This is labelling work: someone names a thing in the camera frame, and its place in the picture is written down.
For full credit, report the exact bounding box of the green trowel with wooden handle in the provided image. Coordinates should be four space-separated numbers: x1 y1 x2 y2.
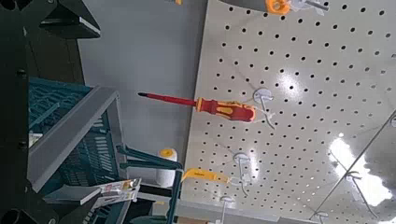
129 214 207 224

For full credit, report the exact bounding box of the gray blue plastic crate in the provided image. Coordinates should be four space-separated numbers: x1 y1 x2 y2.
27 76 185 224

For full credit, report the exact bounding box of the white perforated pegboard panel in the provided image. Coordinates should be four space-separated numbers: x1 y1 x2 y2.
311 108 396 224
181 0 396 224

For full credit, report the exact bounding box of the yellow handled white paint roller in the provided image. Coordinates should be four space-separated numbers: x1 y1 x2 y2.
155 148 233 188

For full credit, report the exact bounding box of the red and yellow screwdriver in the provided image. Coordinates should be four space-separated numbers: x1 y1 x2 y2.
137 91 257 123

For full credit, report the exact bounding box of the white pegboard hook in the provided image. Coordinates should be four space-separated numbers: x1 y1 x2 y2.
252 88 276 130
219 195 236 224
344 170 379 218
289 0 330 16
233 152 252 197
309 210 331 224

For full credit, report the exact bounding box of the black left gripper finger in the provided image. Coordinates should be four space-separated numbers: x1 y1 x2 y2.
22 0 101 39
21 185 103 224

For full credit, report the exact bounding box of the gray scraper with yellow guard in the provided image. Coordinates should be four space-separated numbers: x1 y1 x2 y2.
172 0 292 16

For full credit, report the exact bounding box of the white carded tool package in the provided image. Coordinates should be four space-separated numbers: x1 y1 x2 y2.
92 177 143 210

